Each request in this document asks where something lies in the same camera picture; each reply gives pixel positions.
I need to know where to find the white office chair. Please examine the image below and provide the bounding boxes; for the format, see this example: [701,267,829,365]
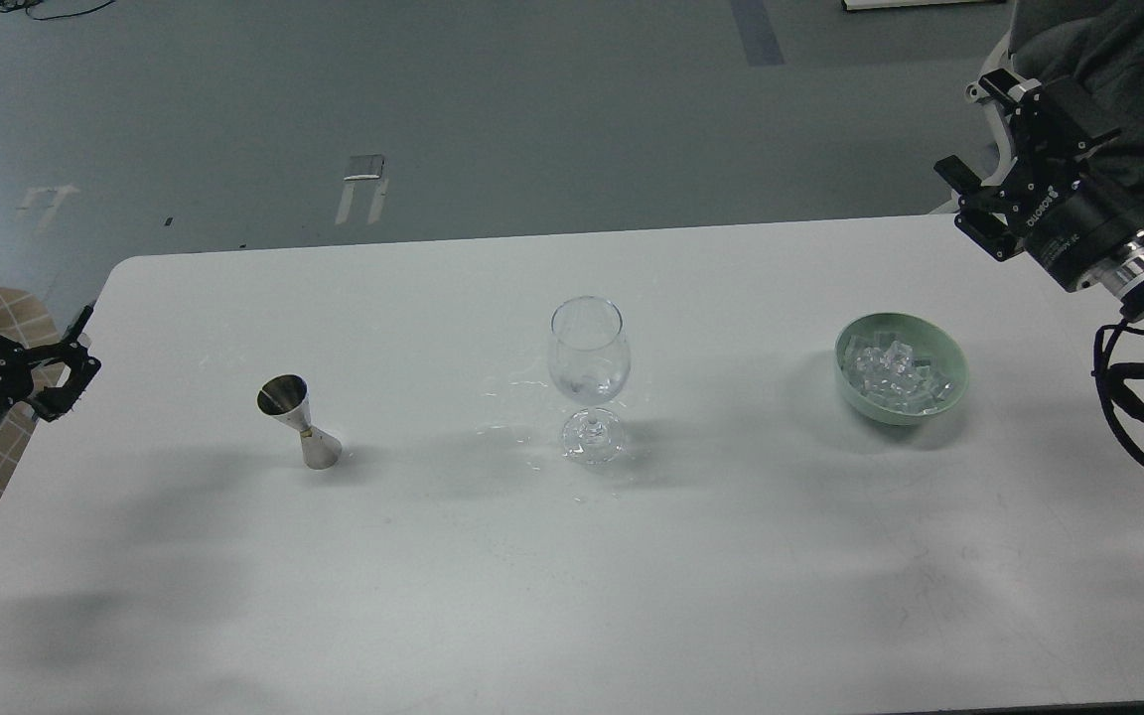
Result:
[966,29,1028,186]

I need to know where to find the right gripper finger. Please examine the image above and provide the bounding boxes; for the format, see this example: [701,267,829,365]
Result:
[979,70,1121,205]
[934,154,1026,261]

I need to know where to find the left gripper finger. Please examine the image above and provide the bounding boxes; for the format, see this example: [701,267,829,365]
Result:
[6,304,101,422]

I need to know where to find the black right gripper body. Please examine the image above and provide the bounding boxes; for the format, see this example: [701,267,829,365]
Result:
[1004,169,1144,293]

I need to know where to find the seated person in grey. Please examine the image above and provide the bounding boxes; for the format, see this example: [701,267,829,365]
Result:
[1009,1,1144,201]

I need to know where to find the clear wine glass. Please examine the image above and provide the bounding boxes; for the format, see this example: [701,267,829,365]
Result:
[546,295,631,466]

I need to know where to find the silver steel jigger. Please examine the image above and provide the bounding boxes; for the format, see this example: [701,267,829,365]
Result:
[257,374,342,471]

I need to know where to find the green bowl of ice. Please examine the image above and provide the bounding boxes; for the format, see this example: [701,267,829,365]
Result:
[832,312,970,427]

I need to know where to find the silver floor plate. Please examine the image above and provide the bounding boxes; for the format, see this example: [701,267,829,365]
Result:
[344,154,386,183]

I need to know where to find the black floor cables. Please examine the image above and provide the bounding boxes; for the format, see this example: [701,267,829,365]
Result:
[0,0,118,43]

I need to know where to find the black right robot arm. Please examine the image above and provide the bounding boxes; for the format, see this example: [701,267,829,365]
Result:
[934,69,1144,468]

